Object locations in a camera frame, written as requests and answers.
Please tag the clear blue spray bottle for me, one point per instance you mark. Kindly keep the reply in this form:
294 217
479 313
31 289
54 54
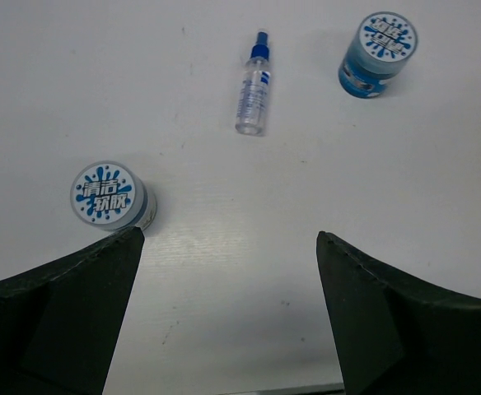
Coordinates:
252 106

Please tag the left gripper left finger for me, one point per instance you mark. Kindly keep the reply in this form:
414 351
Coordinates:
60 322

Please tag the blue lidded round jar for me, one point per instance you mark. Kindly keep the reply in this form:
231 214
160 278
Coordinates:
383 44

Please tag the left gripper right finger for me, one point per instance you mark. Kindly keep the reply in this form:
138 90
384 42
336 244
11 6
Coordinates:
395 333

